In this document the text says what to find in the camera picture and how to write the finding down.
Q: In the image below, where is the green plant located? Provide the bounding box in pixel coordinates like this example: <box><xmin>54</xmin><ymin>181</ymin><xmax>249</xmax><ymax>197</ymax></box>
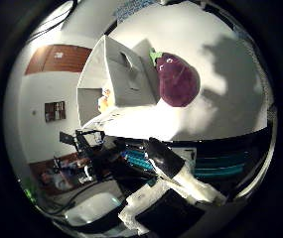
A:
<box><xmin>23</xmin><ymin>178</ymin><xmax>40</xmax><ymax>204</ymax></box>

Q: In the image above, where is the blue patterned chair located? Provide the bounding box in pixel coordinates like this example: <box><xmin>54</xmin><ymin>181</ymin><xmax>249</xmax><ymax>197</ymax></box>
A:
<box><xmin>114</xmin><ymin>0</ymin><xmax>155</xmax><ymax>23</ymax></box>

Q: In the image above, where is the black camera stand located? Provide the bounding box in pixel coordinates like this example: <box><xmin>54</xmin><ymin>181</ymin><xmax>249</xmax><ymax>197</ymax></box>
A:
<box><xmin>59</xmin><ymin>128</ymin><xmax>106</xmax><ymax>158</ymax></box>

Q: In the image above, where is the brown wooden wall panel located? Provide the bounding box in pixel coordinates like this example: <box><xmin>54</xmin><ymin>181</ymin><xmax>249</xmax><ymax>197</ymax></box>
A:
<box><xmin>24</xmin><ymin>44</ymin><xmax>93</xmax><ymax>76</ymax></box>

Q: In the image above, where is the purple eggplant plush toy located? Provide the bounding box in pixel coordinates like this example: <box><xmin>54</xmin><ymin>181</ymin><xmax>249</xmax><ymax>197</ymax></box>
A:
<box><xmin>148</xmin><ymin>48</ymin><xmax>202</xmax><ymax>108</ymax></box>

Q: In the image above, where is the dark framed wall picture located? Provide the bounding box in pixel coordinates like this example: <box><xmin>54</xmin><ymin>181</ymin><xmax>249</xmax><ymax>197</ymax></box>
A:
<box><xmin>44</xmin><ymin>100</ymin><xmax>67</xmax><ymax>123</ymax></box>

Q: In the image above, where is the white rounded cover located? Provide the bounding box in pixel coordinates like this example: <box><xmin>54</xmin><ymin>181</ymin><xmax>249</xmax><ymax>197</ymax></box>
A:
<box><xmin>65</xmin><ymin>191</ymin><xmax>122</xmax><ymax>226</ymax></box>

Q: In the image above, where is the teal storage rack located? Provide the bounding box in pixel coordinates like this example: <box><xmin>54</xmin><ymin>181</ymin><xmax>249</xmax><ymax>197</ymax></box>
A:
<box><xmin>122</xmin><ymin>148</ymin><xmax>249</xmax><ymax>181</ymax></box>

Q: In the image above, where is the white open container box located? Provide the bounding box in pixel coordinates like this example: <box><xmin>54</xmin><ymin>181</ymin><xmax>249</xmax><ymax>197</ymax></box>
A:
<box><xmin>75</xmin><ymin>34</ymin><xmax>162</xmax><ymax>128</ymax></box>

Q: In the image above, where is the black hanging cable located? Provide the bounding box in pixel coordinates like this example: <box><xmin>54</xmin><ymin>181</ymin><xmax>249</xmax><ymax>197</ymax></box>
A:
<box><xmin>25</xmin><ymin>0</ymin><xmax>79</xmax><ymax>44</ymax></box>

